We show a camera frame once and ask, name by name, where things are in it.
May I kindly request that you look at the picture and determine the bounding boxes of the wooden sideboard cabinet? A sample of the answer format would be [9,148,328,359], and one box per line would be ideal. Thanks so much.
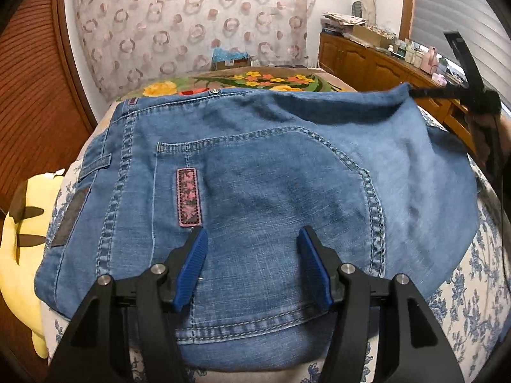
[318,32,480,156]

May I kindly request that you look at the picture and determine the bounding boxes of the yellow plush toy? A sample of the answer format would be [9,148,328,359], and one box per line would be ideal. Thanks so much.
[0,169,66,360]

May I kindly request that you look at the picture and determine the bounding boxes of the brown louvered wooden door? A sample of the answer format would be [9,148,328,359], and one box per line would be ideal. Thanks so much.
[0,0,98,224]

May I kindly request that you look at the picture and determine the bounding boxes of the group of small bottles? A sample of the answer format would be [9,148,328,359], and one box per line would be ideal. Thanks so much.
[393,38,424,68]

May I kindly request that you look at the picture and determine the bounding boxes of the blue denim pants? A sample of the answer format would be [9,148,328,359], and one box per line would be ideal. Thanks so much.
[34,82,485,370]

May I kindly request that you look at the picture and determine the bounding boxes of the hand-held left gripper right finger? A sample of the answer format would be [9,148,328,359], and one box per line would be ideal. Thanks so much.
[297,225,466,383]

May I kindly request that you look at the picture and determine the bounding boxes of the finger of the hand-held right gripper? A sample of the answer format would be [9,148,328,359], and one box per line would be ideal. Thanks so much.
[443,31,485,93]
[409,82,471,99]

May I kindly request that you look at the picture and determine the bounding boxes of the cardboard box with blue cloth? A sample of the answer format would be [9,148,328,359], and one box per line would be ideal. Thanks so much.
[211,47,253,69]

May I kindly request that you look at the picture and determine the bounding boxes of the ring-patterned lace curtain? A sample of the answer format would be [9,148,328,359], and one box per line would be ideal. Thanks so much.
[66,0,320,100]

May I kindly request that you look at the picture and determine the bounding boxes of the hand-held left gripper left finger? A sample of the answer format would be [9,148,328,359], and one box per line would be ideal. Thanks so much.
[46,227,209,383]

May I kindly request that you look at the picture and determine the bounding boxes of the blue floral bed sheet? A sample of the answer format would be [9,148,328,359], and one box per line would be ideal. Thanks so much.
[40,108,511,383]

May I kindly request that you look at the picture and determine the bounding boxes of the pink bag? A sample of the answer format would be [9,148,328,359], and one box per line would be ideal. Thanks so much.
[423,46,440,75]

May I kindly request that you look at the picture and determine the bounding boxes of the open cardboard box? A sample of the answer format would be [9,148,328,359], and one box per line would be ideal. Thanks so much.
[351,24,394,49]

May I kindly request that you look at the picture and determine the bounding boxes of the colourful flower blanket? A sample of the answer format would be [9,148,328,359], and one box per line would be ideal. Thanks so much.
[116,67,360,102]

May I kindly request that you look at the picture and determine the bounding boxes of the pile of papers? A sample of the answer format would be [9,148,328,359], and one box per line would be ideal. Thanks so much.
[321,12,368,34]

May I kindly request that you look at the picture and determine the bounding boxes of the white window blind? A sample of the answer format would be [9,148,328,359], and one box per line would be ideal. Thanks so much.
[411,0,511,73]

